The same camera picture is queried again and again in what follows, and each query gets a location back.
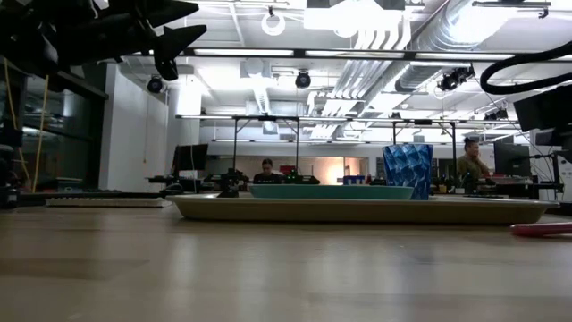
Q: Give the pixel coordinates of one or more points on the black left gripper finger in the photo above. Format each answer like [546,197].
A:
[179,40]
[170,11]

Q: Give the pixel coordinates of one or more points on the blue faceted cup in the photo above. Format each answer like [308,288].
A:
[407,172]

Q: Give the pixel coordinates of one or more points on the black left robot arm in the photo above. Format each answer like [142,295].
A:
[27,36]

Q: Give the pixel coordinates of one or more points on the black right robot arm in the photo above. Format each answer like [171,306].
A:
[545,107]

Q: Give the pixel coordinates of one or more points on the black background robot arm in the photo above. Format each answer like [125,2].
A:
[299,179]
[231,181]

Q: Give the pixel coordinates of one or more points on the teal round plate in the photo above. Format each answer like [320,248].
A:
[330,192]

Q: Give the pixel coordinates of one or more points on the beige plastic tray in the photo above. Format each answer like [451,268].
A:
[357,214]

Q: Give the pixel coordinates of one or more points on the black ceiling spotlight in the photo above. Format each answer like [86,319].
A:
[155,84]
[303,79]

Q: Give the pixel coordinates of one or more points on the long linear light bar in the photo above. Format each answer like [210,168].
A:
[246,52]

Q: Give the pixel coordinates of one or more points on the black computer monitor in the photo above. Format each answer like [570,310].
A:
[191,156]
[511,158]

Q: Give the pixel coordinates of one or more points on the person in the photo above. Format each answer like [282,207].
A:
[471,165]
[267,176]

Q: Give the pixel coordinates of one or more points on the dark desk equipment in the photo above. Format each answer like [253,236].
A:
[9,179]

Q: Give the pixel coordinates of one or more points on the blue storage bin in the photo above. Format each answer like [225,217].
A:
[354,180]

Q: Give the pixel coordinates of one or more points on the black ceiling-mounted device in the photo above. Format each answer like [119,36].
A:
[456,79]

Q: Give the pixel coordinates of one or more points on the black metal rig frame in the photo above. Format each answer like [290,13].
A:
[422,121]
[266,118]

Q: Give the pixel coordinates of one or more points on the silver ventilation duct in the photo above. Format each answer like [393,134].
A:
[442,36]

